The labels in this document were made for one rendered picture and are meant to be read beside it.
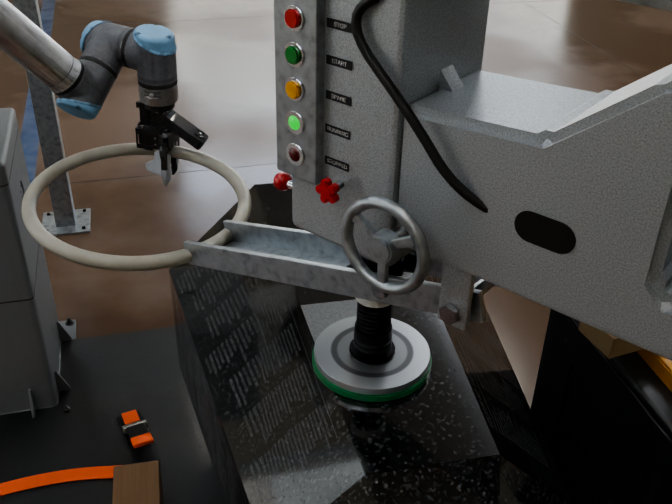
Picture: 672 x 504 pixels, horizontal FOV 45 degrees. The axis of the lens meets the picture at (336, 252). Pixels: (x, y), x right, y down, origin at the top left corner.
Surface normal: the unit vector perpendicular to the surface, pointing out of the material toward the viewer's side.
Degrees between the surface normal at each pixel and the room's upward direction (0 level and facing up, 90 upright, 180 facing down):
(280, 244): 90
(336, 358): 0
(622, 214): 90
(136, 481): 0
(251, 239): 90
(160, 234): 0
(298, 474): 45
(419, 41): 90
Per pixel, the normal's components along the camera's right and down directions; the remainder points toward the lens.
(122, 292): 0.02, -0.84
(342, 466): -0.67, -0.51
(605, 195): -0.64, 0.40
